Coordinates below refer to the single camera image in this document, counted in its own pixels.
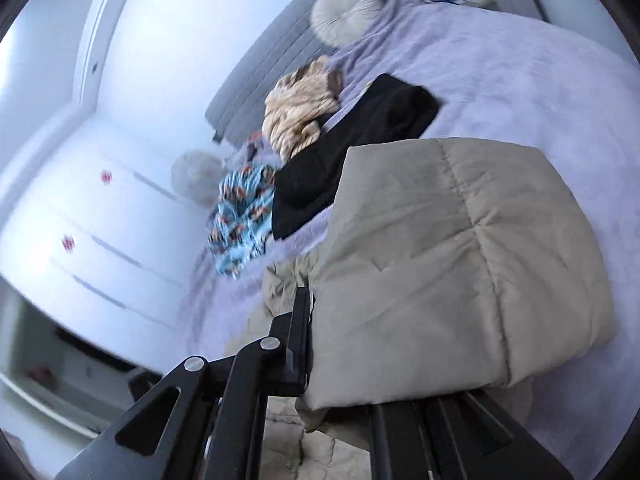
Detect round cream pillow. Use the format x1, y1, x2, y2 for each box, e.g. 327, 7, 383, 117
310, 0, 385, 43

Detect white shelf unit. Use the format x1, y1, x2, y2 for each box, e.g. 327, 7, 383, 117
0, 292, 166, 441

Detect beige brown striped garment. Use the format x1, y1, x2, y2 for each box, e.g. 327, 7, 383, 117
263, 56, 344, 162

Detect grey quilted headboard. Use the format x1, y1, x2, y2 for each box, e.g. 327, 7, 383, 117
205, 0, 416, 143

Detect grey wardrobe handle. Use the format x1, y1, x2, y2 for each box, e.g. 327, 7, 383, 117
131, 169, 175, 195
74, 276, 127, 309
91, 236, 142, 267

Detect black garment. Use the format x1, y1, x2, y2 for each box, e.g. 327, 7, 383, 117
271, 73, 442, 241

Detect white wardrobe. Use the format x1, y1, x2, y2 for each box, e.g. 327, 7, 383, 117
0, 110, 226, 361

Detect beige puffer jacket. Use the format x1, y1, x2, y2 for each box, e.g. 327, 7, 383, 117
222, 136, 617, 480

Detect blue printed garment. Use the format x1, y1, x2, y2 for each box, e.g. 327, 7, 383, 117
206, 162, 277, 277

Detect white round fan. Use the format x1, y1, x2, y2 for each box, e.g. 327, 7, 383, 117
170, 150, 227, 209

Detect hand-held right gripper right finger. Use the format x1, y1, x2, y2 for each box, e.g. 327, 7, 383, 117
370, 389, 574, 480

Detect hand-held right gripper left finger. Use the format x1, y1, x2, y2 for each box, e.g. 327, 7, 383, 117
55, 287, 314, 480

